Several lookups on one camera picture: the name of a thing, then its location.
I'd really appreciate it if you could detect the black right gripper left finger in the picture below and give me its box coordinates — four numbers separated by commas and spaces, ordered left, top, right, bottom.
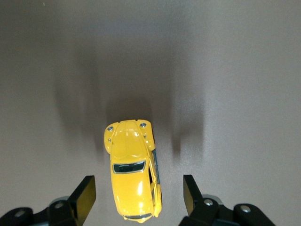
0, 175, 96, 226

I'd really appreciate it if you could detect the yellow beetle toy car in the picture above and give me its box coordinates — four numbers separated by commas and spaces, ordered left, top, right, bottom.
103, 119, 163, 224

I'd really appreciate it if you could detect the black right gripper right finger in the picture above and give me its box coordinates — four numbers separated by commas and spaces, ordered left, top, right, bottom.
180, 174, 276, 226

